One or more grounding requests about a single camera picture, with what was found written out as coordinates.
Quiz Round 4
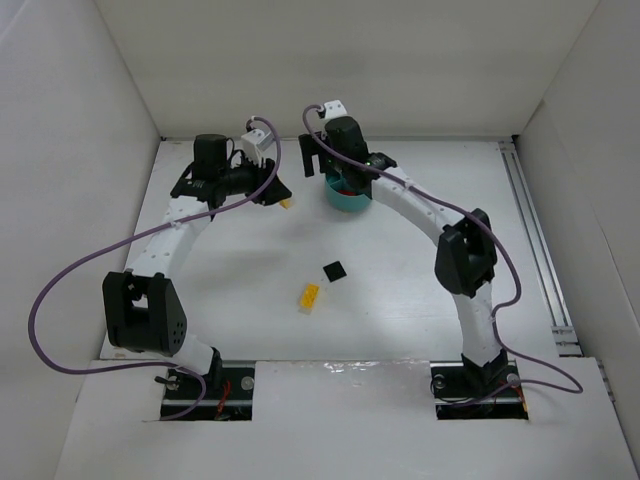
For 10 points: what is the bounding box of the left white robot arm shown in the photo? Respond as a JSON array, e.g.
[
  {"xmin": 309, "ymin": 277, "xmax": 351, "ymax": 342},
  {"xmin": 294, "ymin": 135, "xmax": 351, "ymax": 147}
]
[{"xmin": 102, "ymin": 129, "xmax": 292, "ymax": 380}]

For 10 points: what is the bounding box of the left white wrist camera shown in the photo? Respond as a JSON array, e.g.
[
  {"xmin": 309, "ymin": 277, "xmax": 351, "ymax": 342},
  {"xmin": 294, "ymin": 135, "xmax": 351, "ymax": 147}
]
[{"xmin": 240, "ymin": 129, "xmax": 274, "ymax": 166}]

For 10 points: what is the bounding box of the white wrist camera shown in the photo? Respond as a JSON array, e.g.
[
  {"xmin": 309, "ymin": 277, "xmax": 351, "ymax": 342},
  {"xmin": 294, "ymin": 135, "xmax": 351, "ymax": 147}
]
[
  {"xmin": 240, "ymin": 129, "xmax": 274, "ymax": 166},
  {"xmin": 319, "ymin": 100, "xmax": 348, "ymax": 122}
]

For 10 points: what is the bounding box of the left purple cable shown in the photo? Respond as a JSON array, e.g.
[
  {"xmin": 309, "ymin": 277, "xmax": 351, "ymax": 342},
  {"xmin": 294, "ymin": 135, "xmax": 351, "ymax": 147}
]
[{"xmin": 28, "ymin": 115, "xmax": 282, "ymax": 420}]

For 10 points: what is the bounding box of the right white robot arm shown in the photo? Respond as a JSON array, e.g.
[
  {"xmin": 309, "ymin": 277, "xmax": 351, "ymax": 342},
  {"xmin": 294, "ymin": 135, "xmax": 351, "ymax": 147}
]
[{"xmin": 298, "ymin": 116, "xmax": 506, "ymax": 397}]

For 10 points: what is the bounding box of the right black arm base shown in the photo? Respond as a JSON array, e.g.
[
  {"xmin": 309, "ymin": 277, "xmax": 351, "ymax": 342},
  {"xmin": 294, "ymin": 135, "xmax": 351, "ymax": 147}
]
[{"xmin": 430, "ymin": 361, "xmax": 529, "ymax": 421}]

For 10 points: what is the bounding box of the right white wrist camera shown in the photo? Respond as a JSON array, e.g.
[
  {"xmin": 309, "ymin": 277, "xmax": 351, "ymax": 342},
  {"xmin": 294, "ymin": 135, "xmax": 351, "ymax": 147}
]
[{"xmin": 319, "ymin": 100, "xmax": 348, "ymax": 122}]

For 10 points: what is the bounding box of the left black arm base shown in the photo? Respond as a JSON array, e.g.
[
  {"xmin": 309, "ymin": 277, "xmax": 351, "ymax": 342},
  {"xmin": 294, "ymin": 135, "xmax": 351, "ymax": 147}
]
[{"xmin": 155, "ymin": 361, "xmax": 256, "ymax": 422}]

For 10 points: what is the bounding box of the teal round divided container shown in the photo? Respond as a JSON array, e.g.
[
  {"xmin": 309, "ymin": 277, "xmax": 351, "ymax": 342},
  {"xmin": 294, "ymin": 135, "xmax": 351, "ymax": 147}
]
[{"xmin": 324, "ymin": 173, "xmax": 371, "ymax": 213}]

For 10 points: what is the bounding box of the black flat lego plate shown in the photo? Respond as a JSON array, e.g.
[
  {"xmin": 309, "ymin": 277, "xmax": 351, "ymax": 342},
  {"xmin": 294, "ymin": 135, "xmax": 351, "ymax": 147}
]
[{"xmin": 323, "ymin": 261, "xmax": 347, "ymax": 282}]

